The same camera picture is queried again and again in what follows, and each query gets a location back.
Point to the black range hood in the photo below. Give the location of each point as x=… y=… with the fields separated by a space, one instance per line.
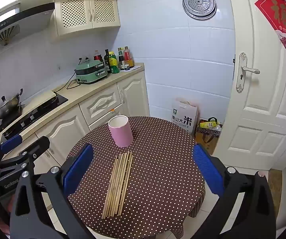
x=20 y=17

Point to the round metal steamer tray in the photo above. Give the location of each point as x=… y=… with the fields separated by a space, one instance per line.
x=199 y=3

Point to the red door poster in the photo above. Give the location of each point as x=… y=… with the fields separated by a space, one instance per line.
x=277 y=17

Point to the white paper sheet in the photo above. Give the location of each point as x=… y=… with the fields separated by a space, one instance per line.
x=134 y=68

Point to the beige kitchen countertop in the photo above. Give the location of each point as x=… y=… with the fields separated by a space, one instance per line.
x=95 y=87

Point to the cream lattice door cabinet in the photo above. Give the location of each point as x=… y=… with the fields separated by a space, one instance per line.
x=88 y=12

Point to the bundle of wooden chopsticks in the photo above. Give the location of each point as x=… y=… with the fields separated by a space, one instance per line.
x=119 y=179

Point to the black gas stove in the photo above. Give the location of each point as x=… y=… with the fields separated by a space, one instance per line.
x=40 y=107

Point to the dark glass oil bottle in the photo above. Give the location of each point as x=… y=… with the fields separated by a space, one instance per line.
x=107 y=63

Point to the green electric cooker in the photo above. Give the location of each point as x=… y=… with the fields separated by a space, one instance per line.
x=90 y=72

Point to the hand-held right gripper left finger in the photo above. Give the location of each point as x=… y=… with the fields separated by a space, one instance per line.
x=79 y=169

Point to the dark soy sauce bottle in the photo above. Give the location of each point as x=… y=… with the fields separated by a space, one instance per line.
x=121 y=58

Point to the small dark jar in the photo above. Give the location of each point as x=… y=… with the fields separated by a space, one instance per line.
x=126 y=67

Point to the cream base cabinet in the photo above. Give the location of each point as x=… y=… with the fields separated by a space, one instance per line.
x=103 y=104

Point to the metal wok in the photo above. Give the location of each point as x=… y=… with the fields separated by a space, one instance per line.
x=7 y=107

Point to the white rice bag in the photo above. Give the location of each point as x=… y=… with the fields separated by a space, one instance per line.
x=184 y=119

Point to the white panel door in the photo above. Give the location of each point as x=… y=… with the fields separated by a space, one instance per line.
x=265 y=117

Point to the pink cylindrical cup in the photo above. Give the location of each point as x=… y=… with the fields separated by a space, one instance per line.
x=123 y=134

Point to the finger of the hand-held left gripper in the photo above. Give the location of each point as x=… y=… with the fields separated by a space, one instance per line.
x=38 y=145
x=10 y=143

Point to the yellow green bottle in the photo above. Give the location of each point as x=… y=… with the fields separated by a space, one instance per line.
x=114 y=64

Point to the brown doormat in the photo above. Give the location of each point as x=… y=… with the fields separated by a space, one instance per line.
x=275 y=186

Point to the brown polka dot tablecloth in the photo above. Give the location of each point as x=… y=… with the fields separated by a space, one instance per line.
x=162 y=166

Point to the brown paper bag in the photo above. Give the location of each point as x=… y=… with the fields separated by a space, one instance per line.
x=207 y=133

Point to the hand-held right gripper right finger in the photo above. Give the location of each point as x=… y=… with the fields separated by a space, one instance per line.
x=206 y=169

